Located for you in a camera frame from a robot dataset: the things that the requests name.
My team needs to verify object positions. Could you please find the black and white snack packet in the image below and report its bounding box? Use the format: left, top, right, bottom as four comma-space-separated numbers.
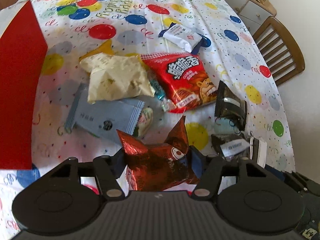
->
211, 133, 267, 168

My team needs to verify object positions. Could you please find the brown foil Oreo packet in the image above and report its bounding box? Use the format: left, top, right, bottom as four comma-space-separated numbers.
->
117, 116, 200, 192

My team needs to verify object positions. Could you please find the light blue snack packet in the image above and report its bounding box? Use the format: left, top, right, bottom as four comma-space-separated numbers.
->
64, 83, 145, 143

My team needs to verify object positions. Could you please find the black foil snack packet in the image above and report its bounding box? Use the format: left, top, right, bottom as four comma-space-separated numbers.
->
215, 80, 247, 132

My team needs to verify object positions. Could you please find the red lion snack bag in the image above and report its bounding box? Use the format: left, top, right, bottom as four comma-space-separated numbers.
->
140, 53, 217, 113

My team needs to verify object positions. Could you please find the cream snack bag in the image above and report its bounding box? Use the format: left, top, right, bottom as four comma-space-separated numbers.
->
80, 53, 155, 103

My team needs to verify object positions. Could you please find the yellow snack packet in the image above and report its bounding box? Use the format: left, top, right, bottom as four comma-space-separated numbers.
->
79, 40, 115, 62

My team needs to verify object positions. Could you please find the round green white candy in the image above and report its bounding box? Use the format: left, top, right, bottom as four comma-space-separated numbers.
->
133, 107, 153, 138

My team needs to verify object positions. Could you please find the small teal wrapped candy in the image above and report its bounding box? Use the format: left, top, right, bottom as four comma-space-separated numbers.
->
149, 78, 165, 100

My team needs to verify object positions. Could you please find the white and blue snack packet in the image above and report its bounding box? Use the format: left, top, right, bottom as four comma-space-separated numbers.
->
158, 23, 203, 55

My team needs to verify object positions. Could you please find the wooden slatted chair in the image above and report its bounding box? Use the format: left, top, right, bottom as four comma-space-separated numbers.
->
253, 16, 305, 86

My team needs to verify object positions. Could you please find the red and white cardboard box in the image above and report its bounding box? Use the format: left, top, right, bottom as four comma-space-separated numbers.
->
1, 1, 48, 170

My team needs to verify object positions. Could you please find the balloon print tablecloth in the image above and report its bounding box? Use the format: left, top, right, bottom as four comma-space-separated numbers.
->
1, 0, 295, 239

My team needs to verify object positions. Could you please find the white sideboard with wooden top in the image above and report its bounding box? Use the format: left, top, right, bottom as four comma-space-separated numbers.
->
225, 0, 277, 35

